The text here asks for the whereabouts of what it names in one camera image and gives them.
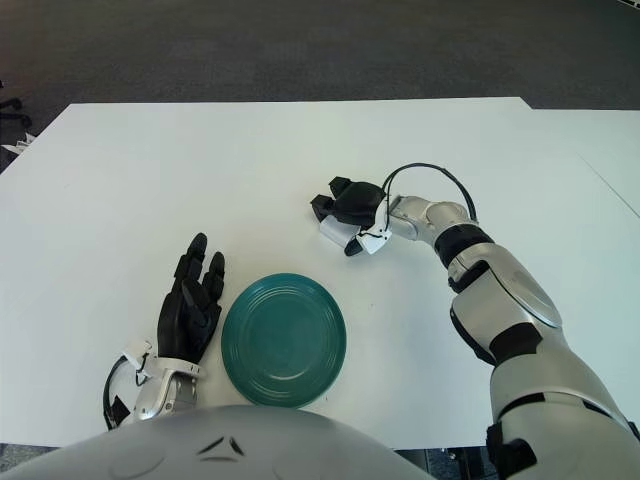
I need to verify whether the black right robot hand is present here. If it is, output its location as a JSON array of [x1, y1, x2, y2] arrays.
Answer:
[[309, 176, 389, 257]]

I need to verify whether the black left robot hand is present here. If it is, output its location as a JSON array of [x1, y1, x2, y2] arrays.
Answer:
[[156, 232, 226, 362]]

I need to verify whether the white charger block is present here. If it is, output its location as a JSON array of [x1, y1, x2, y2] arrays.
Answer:
[[319, 214, 361, 247]]

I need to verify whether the dark green ribbed plate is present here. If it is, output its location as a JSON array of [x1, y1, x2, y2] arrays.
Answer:
[[220, 272, 347, 410]]

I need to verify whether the grey robot torso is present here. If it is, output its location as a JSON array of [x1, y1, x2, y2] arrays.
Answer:
[[0, 404, 436, 480]]

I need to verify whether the white folded paper scrap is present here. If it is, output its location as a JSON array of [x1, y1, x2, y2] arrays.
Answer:
[[2, 133, 36, 156]]

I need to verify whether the black office chair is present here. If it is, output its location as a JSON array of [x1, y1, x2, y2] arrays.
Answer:
[[0, 79, 32, 131]]

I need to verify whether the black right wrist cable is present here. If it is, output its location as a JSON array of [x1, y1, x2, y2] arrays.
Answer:
[[383, 162, 479, 221]]

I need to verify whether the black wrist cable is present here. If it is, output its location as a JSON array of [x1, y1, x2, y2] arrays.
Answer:
[[383, 162, 479, 221], [102, 353, 134, 431]]

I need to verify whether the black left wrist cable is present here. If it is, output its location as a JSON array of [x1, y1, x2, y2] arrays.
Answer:
[[102, 353, 134, 431]]

